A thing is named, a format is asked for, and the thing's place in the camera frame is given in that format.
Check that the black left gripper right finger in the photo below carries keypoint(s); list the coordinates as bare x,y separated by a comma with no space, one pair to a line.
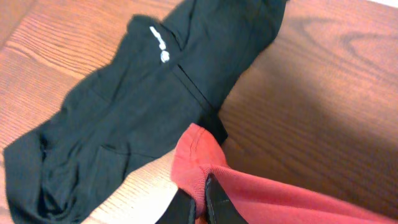
219,207

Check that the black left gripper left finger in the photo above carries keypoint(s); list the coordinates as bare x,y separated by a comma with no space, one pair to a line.
181,210

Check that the red printed t-shirt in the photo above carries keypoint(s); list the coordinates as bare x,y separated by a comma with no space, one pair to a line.
256,199

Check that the black garment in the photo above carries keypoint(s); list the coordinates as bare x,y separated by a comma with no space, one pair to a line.
166,75

